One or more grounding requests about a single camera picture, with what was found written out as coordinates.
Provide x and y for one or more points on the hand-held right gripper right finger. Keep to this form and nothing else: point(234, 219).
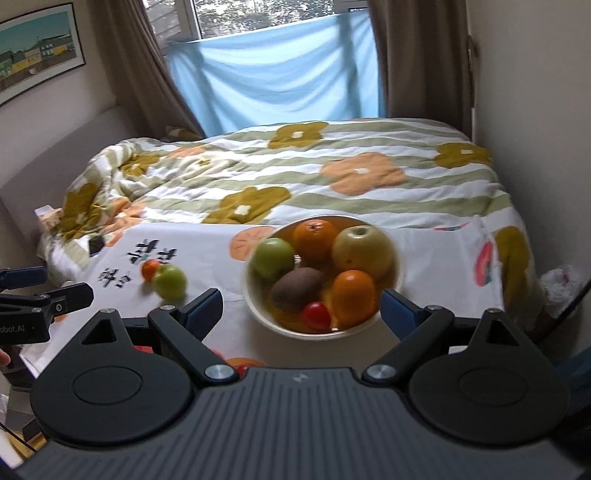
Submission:
point(397, 309)

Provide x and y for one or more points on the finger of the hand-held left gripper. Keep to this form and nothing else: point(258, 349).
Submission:
point(25, 278)
point(64, 299)

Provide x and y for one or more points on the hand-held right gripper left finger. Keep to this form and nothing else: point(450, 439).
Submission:
point(205, 307)

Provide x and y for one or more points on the green apple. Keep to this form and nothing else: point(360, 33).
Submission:
point(272, 258)
point(170, 282)

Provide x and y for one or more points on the orange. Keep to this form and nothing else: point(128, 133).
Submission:
point(353, 296)
point(315, 240)

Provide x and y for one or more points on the cream bowl with yellow print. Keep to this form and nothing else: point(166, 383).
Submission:
point(258, 309)

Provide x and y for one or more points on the large yellow apple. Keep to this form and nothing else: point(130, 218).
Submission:
point(362, 251)

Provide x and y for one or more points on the small red tomato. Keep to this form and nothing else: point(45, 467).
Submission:
point(316, 316)

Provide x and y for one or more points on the brown kiwi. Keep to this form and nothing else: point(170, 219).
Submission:
point(297, 288)

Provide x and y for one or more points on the person's left hand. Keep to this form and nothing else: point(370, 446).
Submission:
point(3, 358)

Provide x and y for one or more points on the white persimmon print tablecloth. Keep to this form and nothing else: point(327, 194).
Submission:
point(217, 258)

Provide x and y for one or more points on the grey bed headboard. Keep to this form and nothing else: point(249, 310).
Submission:
point(60, 152)

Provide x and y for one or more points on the floral striped quilt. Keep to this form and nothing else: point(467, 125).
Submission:
point(323, 170)

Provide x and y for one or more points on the white plastic bag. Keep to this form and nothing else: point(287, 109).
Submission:
point(561, 282)

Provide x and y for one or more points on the floral pillow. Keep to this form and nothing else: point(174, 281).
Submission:
point(179, 134)

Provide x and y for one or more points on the brown curtain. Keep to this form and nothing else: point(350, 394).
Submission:
point(420, 64)
point(134, 69)

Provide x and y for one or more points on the light blue window cloth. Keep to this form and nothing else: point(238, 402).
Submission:
point(277, 78)

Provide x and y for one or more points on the window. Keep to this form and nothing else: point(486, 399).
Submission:
point(258, 16)

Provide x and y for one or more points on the framed wall poster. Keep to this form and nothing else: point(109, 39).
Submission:
point(37, 50)

